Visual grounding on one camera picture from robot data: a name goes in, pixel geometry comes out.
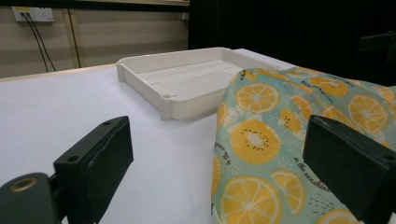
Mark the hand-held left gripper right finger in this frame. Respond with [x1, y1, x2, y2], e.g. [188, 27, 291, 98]
[303, 114, 396, 222]

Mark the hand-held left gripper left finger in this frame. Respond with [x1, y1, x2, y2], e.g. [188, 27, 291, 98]
[53, 116, 134, 224]

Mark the fruit print cloth bag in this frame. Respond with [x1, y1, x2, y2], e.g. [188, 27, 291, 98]
[210, 65, 396, 224]

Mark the white plastic tray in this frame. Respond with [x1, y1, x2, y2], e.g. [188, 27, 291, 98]
[116, 46, 275, 121]

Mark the black stand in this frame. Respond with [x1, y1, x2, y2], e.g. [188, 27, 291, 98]
[357, 31, 396, 63]

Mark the dark curtain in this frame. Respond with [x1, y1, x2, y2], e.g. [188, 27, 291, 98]
[188, 0, 396, 87]

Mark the black wall cable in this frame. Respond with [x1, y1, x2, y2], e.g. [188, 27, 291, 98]
[27, 12, 58, 73]
[21, 12, 50, 73]

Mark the white wall socket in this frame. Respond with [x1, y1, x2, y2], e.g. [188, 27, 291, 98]
[11, 7, 55, 23]

